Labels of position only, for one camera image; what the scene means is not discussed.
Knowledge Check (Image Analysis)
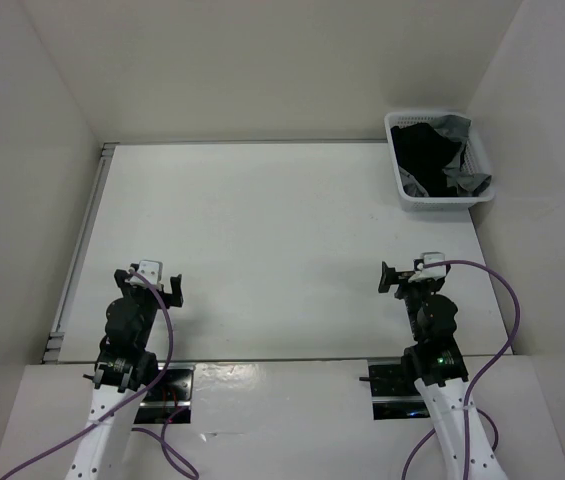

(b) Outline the purple cable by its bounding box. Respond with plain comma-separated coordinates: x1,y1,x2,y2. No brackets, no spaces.
401,259,521,480
0,272,199,480

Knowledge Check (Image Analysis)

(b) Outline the black skirt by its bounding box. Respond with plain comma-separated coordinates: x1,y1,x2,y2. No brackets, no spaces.
390,123,462,198

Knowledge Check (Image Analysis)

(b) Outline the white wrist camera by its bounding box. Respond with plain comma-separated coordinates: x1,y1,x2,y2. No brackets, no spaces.
408,252,447,283
128,259,163,290

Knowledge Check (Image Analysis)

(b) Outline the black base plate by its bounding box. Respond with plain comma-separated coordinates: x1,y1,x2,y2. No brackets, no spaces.
134,363,195,425
359,359,430,420

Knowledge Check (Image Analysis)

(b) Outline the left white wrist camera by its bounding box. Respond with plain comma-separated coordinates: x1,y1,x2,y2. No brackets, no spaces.
128,259,163,290

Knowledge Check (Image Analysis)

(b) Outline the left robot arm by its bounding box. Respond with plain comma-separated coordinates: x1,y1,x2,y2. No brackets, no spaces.
66,260,183,479

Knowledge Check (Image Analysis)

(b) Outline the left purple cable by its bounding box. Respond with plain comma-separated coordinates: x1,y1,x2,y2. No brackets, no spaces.
0,272,199,480

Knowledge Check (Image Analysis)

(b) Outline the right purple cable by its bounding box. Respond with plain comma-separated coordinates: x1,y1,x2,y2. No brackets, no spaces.
401,259,521,480

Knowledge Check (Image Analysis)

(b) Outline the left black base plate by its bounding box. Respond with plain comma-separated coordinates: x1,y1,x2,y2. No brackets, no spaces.
134,363,195,425

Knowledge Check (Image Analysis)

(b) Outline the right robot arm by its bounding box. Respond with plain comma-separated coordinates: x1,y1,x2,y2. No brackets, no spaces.
378,252,513,479

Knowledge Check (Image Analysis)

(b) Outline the white plastic basket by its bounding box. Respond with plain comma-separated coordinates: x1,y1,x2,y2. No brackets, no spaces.
384,110,495,211

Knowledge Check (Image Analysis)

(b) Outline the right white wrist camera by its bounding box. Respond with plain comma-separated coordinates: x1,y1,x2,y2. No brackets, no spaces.
408,252,447,283

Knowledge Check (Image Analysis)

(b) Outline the grey skirt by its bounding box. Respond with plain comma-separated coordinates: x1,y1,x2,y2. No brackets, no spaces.
418,115,491,197

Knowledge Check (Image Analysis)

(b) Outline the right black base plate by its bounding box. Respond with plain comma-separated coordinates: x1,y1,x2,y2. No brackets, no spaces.
359,359,430,420

